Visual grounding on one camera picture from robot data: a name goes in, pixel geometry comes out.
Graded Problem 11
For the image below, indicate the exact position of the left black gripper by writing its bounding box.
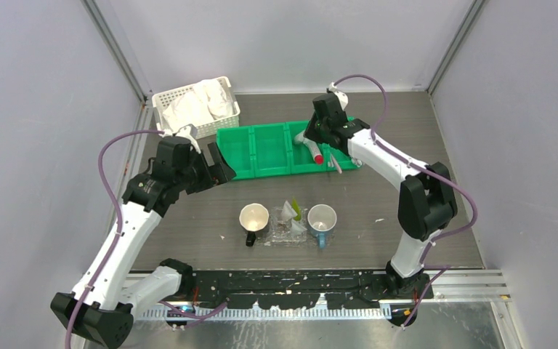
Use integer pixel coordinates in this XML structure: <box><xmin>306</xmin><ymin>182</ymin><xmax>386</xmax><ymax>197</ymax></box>
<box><xmin>176</xmin><ymin>142</ymin><xmax>235</xmax><ymax>194</ymax></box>

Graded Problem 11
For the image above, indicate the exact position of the black mug cream inside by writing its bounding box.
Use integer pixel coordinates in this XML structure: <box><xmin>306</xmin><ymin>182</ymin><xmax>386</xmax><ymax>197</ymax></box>
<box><xmin>238</xmin><ymin>203</ymin><xmax>270</xmax><ymax>247</ymax></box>

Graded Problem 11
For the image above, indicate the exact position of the green compartment organizer bin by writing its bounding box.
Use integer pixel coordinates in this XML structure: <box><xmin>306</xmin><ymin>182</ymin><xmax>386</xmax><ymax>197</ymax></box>
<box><xmin>217</xmin><ymin>120</ymin><xmax>358</xmax><ymax>180</ymax></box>

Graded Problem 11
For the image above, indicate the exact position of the white plastic basket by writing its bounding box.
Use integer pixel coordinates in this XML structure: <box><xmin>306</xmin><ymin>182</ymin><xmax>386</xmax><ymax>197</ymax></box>
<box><xmin>151</xmin><ymin>76</ymin><xmax>240</xmax><ymax>139</ymax></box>

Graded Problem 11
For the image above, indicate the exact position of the yellow toothpaste tube red cap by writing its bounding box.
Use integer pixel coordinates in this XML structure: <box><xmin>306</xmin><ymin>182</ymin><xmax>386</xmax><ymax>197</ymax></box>
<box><xmin>291</xmin><ymin>197</ymin><xmax>302</xmax><ymax>221</ymax></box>

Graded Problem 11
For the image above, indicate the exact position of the clear oval textured tray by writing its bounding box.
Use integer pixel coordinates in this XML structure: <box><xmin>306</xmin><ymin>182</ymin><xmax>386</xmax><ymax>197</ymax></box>
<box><xmin>257</xmin><ymin>206</ymin><xmax>317</xmax><ymax>247</ymax></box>

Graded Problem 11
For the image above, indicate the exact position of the blue mug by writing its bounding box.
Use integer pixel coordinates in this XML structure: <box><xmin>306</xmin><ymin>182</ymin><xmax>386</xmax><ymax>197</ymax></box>
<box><xmin>307</xmin><ymin>204</ymin><xmax>337</xmax><ymax>249</ymax></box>

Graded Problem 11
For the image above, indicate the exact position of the white toothpaste tube orange cap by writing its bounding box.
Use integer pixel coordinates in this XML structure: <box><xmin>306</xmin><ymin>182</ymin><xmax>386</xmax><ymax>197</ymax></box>
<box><xmin>290</xmin><ymin>220</ymin><xmax>307</xmax><ymax>238</ymax></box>

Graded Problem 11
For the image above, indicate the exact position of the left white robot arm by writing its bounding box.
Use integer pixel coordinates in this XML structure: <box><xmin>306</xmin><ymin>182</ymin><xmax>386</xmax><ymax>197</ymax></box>
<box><xmin>50</xmin><ymin>136</ymin><xmax>236</xmax><ymax>348</ymax></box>

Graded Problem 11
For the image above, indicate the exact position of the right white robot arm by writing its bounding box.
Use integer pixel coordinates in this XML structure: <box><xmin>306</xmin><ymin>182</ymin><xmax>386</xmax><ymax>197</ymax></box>
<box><xmin>304</xmin><ymin>92</ymin><xmax>458</xmax><ymax>299</ymax></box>

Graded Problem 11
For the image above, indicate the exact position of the white tube red cap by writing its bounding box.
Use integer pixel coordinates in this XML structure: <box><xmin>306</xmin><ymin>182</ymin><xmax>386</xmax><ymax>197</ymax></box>
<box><xmin>303</xmin><ymin>138</ymin><xmax>324</xmax><ymax>165</ymax></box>

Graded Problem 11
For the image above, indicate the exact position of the white cloth in basket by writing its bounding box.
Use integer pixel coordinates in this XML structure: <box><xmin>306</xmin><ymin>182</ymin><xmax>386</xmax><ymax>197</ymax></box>
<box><xmin>156</xmin><ymin>77</ymin><xmax>237</xmax><ymax>131</ymax></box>

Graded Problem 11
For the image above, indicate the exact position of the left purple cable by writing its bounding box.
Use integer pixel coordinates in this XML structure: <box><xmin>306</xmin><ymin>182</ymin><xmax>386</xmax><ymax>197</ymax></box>
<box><xmin>63</xmin><ymin>129</ymin><xmax>229</xmax><ymax>349</ymax></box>

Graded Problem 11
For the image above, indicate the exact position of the purple cable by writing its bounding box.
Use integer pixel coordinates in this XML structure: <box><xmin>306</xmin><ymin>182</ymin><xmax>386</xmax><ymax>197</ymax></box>
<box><xmin>63</xmin><ymin>129</ymin><xmax>229</xmax><ymax>349</ymax></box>
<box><xmin>331</xmin><ymin>73</ymin><xmax>480</xmax><ymax>330</ymax></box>

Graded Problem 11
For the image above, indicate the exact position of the white slotted cable duct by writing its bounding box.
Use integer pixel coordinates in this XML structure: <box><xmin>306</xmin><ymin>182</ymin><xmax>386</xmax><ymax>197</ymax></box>
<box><xmin>139</xmin><ymin>305</ymin><xmax>392</xmax><ymax>321</ymax></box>

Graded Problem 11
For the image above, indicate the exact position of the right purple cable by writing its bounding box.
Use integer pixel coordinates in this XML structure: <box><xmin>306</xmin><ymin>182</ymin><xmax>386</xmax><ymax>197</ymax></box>
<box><xmin>331</xmin><ymin>73</ymin><xmax>480</xmax><ymax>330</ymax></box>

